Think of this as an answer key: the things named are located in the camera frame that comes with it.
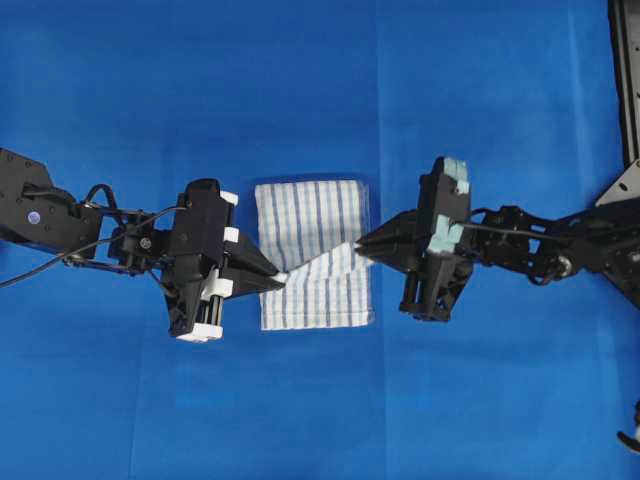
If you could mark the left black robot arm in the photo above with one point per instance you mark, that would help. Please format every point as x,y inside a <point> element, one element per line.
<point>89,233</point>

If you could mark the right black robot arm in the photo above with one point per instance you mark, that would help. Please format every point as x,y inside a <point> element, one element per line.
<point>602,240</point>

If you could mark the black metal frame stand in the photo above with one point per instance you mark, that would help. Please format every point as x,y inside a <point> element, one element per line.
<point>624,30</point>

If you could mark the white blue striped towel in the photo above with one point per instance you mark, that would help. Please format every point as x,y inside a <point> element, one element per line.
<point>308,231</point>

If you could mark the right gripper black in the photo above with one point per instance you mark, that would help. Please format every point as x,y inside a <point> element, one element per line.
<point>402,228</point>

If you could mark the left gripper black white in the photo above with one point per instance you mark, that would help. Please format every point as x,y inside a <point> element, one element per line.
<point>228,247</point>

